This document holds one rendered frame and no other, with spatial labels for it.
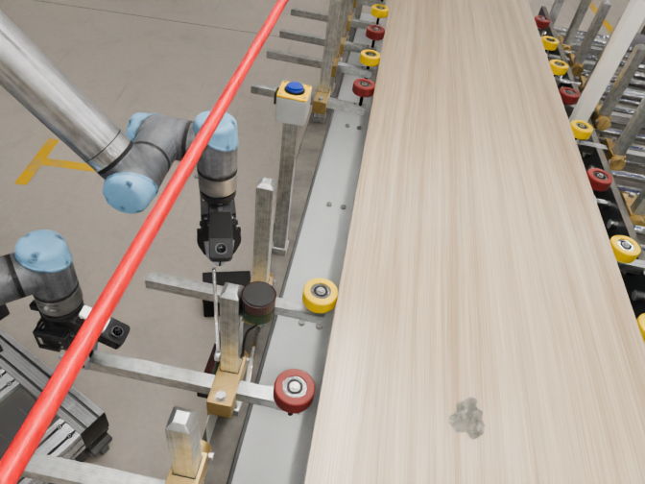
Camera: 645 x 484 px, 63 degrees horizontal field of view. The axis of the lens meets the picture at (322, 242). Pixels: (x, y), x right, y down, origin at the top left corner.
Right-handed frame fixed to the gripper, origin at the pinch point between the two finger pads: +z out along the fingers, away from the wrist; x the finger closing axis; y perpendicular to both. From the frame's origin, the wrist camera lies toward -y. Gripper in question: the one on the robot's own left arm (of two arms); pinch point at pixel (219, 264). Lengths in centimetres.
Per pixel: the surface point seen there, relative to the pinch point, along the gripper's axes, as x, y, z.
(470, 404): -47, -37, 5
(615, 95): -151, 75, 0
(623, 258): -108, 0, 7
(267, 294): -7.1, -22.1, -15.9
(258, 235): -8.5, 1.9, -6.4
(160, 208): 5, -59, -69
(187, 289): 7.4, 3.6, 12.2
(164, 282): 12.7, 6.0, 12.0
